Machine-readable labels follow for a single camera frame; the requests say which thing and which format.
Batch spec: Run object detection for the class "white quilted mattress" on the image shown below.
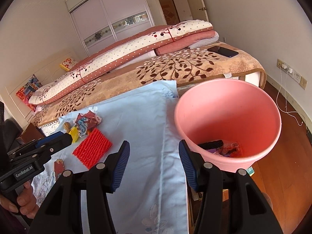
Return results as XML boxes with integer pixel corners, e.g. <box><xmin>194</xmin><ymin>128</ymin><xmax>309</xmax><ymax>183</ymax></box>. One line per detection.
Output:
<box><xmin>245</xmin><ymin>72</ymin><xmax>261</xmax><ymax>87</ymax></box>

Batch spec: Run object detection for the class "wall socket row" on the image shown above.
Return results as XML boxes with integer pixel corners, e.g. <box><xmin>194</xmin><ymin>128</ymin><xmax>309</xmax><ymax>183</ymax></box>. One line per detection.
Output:
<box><xmin>277</xmin><ymin>58</ymin><xmax>308</xmax><ymax>89</ymax></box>

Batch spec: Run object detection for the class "pink folded blanket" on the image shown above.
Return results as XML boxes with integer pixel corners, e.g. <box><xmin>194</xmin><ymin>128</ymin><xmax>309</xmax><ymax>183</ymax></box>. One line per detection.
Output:
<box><xmin>155</xmin><ymin>30</ymin><xmax>218</xmax><ymax>56</ymax></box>

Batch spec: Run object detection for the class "clear plastic bag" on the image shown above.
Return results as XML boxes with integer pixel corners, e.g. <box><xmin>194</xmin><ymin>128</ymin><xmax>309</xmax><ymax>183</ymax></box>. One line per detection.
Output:
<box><xmin>222</xmin><ymin>141</ymin><xmax>240</xmax><ymax>155</ymax></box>

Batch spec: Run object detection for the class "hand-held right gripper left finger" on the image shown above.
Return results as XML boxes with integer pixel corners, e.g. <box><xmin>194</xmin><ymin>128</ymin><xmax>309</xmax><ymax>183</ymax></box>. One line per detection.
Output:
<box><xmin>29</xmin><ymin>140</ymin><xmax>131</xmax><ymax>234</ymax></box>

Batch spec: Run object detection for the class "cream bed headboard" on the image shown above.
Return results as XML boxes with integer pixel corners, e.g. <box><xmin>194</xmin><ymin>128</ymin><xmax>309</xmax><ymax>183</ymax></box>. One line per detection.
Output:
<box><xmin>5</xmin><ymin>49</ymin><xmax>81</xmax><ymax>120</ymax></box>

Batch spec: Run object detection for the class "person's left hand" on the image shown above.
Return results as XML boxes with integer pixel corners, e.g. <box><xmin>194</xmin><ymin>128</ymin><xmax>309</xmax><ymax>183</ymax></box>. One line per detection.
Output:
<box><xmin>0</xmin><ymin>184</ymin><xmax>37</xmax><ymax>218</ymax></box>

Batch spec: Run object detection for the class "black chair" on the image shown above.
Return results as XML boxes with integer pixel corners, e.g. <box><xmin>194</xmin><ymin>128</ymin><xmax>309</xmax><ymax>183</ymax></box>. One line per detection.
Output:
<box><xmin>5</xmin><ymin>119</ymin><xmax>22</xmax><ymax>152</ymax></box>

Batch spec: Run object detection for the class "red foam fruit net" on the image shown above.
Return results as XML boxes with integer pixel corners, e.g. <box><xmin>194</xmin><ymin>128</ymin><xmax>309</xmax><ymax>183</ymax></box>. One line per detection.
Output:
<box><xmin>72</xmin><ymin>128</ymin><xmax>113</xmax><ymax>169</ymax></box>

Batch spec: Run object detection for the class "printed wrapper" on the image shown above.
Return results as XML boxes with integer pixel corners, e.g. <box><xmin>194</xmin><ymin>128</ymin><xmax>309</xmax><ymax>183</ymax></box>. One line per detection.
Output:
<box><xmin>74</xmin><ymin>110</ymin><xmax>102</xmax><ymax>137</ymax></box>

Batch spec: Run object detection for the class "yellow flower pillow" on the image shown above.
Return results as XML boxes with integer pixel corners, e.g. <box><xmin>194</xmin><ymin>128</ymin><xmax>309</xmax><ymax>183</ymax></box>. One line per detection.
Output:
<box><xmin>60</xmin><ymin>57</ymin><xmax>78</xmax><ymax>72</ymax></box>

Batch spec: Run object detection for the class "yellow snack wrapper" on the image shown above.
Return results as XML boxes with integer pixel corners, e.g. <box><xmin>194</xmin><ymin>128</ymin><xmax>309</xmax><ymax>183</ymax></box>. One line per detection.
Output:
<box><xmin>69</xmin><ymin>124</ymin><xmax>81</xmax><ymax>144</ymax></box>

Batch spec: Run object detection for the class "black foam fruit net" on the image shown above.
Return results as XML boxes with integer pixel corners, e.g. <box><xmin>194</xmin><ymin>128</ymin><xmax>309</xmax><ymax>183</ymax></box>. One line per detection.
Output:
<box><xmin>198</xmin><ymin>140</ymin><xmax>224</xmax><ymax>150</ymax></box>

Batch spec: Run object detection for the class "colourful printed pillow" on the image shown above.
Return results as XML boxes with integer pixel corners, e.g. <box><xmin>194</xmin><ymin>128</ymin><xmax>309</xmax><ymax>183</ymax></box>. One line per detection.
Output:
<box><xmin>16</xmin><ymin>74</ymin><xmax>43</xmax><ymax>111</ymax></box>

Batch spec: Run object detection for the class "purple wrapper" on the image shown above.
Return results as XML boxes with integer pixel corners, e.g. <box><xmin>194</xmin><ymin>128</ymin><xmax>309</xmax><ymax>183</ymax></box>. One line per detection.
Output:
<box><xmin>207</xmin><ymin>149</ymin><xmax>232</xmax><ymax>157</ymax></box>

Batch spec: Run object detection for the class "white sliding door wardrobe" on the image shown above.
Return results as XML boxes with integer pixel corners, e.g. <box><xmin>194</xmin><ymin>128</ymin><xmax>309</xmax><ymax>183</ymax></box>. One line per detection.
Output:
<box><xmin>65</xmin><ymin>0</ymin><xmax>156</xmax><ymax>57</ymax></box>

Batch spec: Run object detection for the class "pink plastic bucket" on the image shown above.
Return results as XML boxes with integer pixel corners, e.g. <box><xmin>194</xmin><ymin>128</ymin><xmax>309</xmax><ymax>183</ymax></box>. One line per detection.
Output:
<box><xmin>174</xmin><ymin>79</ymin><xmax>282</xmax><ymax>173</ymax></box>

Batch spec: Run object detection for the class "bed with floral blanket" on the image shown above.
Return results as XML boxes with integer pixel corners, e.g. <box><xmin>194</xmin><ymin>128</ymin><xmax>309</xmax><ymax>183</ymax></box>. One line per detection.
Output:
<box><xmin>30</xmin><ymin>41</ymin><xmax>267</xmax><ymax>128</ymax></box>

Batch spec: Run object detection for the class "light blue cloth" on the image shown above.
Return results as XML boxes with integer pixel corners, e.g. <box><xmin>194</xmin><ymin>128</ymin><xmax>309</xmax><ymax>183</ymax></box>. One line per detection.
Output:
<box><xmin>32</xmin><ymin>79</ymin><xmax>191</xmax><ymax>234</ymax></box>

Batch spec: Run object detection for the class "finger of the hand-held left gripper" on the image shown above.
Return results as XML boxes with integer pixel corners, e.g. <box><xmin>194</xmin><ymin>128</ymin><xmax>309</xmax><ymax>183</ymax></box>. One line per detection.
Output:
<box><xmin>7</xmin><ymin>133</ymin><xmax>74</xmax><ymax>164</ymax></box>
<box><xmin>35</xmin><ymin>131</ymin><xmax>64</xmax><ymax>148</ymax></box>

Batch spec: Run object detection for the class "white folded cloth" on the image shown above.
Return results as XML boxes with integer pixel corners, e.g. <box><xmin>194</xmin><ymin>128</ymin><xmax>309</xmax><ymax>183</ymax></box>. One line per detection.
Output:
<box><xmin>189</xmin><ymin>32</ymin><xmax>220</xmax><ymax>50</ymax></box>

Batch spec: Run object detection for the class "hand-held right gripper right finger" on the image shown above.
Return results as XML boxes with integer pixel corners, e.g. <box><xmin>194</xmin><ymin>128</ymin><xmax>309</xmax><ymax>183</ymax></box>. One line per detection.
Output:
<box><xmin>178</xmin><ymin>140</ymin><xmax>284</xmax><ymax>234</ymax></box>

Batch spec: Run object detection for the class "dark smartphone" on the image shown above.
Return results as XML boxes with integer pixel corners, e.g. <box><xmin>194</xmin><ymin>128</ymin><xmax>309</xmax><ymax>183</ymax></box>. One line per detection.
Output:
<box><xmin>208</xmin><ymin>46</ymin><xmax>239</xmax><ymax>58</ymax></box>

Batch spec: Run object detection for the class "white charging cable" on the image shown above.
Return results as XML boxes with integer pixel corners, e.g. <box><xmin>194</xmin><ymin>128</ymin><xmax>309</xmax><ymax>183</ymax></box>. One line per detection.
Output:
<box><xmin>284</xmin><ymin>73</ymin><xmax>299</xmax><ymax>114</ymax></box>
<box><xmin>276</xmin><ymin>68</ymin><xmax>304</xmax><ymax>127</ymax></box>

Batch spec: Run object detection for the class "polka dot tree quilt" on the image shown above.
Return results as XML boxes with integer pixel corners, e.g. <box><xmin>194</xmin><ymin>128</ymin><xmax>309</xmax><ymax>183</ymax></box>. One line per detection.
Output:
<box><xmin>29</xmin><ymin>20</ymin><xmax>212</xmax><ymax>106</ymax></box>

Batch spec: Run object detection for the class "brown wooden nightstand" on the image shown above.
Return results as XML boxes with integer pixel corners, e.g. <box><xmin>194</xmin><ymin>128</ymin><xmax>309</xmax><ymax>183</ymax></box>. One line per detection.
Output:
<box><xmin>21</xmin><ymin>123</ymin><xmax>45</xmax><ymax>144</ymax></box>

